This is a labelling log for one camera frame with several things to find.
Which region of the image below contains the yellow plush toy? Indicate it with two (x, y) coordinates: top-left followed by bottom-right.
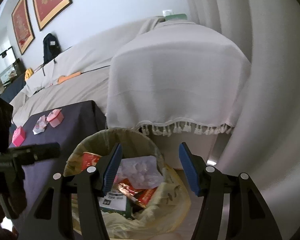
(24, 68), (34, 81)

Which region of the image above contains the pink toy pot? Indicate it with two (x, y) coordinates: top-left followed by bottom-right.
(46, 109), (64, 128)

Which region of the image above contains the pink toy fridge box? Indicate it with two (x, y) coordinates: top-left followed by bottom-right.
(12, 126), (26, 147)

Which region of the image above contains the white curtain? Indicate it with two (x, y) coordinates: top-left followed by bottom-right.
(188, 0), (300, 204)

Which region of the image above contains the glass fish tank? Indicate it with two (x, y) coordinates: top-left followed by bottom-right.
(0, 46), (26, 95)

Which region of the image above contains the grey covered sofa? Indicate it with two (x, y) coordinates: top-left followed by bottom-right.
(11, 17), (251, 137)

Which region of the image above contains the red paper cup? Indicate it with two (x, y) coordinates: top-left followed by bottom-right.
(81, 152), (102, 171)

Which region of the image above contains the dark backpack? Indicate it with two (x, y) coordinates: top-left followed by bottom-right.
(43, 33), (62, 75)

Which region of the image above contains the orange back scratcher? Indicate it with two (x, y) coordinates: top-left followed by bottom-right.
(57, 72), (81, 85)

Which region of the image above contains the trash bin with bag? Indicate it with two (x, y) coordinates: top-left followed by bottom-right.
(64, 128), (191, 239)

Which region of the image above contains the purple table cloth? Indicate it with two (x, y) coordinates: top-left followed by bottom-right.
(12, 100), (106, 232)

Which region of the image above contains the pink tissue pack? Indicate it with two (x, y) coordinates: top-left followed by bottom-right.
(32, 115), (49, 135)

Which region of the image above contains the green white milk carton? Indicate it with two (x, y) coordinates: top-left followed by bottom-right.
(98, 190), (132, 218)

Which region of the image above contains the red snack bag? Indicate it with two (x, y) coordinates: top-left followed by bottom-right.
(117, 179), (157, 209)

